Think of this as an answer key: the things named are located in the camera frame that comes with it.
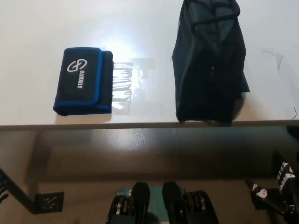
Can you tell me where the black pouch with blue trim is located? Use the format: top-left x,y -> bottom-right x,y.
52,47 -> 114,117

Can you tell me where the dark lunch bag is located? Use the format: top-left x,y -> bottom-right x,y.
171,0 -> 251,124

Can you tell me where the clear tape patch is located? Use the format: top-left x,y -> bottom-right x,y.
111,57 -> 169,117

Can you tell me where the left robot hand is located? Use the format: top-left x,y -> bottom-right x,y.
0,172 -> 9,203

